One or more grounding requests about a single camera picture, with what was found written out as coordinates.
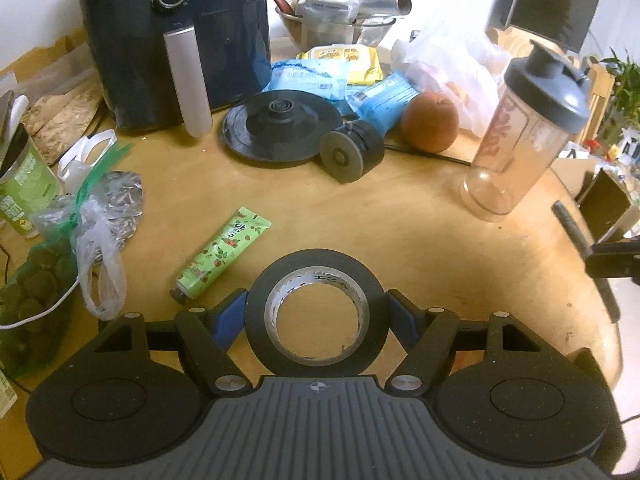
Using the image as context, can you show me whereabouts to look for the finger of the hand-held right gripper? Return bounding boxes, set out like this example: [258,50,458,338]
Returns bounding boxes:
[585,239,640,281]

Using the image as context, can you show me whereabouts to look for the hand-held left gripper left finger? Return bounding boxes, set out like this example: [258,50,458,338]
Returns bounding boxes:
[95,287,251,396]

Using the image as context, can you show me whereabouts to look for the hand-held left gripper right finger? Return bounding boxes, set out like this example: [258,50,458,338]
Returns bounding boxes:
[385,287,546,393]

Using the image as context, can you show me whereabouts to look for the dark box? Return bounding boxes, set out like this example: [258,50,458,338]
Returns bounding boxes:
[577,169,633,243]

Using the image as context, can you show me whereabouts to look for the green hand cream tube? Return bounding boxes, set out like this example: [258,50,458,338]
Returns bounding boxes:
[169,207,272,303]

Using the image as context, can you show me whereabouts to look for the clear shaker bottle grey lid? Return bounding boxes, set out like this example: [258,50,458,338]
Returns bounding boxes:
[460,40,592,223]

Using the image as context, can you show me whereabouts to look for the bag of sunflower seeds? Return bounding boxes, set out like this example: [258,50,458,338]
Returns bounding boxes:
[30,170,148,321]

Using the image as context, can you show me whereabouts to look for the wooden chair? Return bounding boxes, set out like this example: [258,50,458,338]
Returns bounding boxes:
[580,55,618,141]

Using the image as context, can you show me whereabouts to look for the small black tape roll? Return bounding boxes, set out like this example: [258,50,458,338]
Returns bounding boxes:
[319,120,386,184]

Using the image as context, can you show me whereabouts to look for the green plant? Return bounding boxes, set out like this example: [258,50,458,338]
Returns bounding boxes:
[595,55,640,142]

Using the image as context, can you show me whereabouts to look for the black kettle base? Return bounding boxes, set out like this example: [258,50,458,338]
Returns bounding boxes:
[221,91,343,168]

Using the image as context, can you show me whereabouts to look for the orange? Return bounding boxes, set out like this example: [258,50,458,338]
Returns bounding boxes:
[401,91,460,153]

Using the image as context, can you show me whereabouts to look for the bag of green pieces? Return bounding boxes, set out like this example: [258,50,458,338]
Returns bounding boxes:
[0,240,83,381]

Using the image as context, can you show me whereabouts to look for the small blue packet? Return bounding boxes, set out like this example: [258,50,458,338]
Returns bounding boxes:
[345,72,421,137]

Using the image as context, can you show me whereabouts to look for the green can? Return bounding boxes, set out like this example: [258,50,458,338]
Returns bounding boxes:
[0,125,61,238]

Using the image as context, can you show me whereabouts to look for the large blue packet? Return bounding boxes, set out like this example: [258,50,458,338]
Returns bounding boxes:
[262,58,348,113]

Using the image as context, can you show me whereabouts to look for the yellow wipes pack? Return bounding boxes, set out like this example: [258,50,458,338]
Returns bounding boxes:
[296,44,385,86]

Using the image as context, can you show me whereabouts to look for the brown paper bags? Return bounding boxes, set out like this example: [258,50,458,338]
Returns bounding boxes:
[22,80,106,163]

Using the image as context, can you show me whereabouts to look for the white plastic bag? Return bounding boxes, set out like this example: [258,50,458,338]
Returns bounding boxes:
[390,15,516,136]

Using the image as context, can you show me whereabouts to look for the dark monitor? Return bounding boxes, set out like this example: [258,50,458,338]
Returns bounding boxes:
[487,0,605,54]

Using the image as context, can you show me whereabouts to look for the dark blue air fryer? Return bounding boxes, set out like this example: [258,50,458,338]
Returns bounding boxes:
[73,0,272,137]

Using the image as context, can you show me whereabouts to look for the glass bowl with items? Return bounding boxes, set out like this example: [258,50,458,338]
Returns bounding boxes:
[275,5,398,52]

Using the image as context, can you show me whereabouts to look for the foil roll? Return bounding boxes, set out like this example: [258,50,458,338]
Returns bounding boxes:
[350,0,413,19]

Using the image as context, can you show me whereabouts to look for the black strap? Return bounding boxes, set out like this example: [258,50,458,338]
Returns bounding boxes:
[551,200,620,322]

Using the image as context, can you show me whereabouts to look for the black power cable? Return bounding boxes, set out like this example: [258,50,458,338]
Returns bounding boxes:
[382,142,473,167]

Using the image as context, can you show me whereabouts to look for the white cable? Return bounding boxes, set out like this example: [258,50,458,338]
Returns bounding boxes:
[0,270,83,332]

